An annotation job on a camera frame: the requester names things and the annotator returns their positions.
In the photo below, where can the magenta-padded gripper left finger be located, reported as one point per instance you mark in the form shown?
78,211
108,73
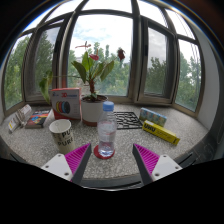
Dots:
78,157

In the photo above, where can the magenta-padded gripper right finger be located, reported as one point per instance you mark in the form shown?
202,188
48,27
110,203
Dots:
146,158

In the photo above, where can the clear blue-capped water bottle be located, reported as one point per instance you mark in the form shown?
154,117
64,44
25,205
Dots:
107,133

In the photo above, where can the flat round red coaster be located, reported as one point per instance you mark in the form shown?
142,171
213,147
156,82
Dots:
96,154

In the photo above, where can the white mug with black print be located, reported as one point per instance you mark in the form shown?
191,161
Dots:
62,136

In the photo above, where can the yellow glue stick box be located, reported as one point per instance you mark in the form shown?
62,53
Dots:
161,132

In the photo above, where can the black lattice trivet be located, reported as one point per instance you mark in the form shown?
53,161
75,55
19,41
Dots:
128,120

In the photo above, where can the blue-green pack of small cartons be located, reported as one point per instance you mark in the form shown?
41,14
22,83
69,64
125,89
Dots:
152,116

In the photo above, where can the red-flowered plant in white pot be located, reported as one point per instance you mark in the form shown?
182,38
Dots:
92,111

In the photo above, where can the red and white filament box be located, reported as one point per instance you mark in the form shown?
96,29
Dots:
66,105

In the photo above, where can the white wrapped packet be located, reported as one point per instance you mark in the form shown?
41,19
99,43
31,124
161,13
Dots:
19,117

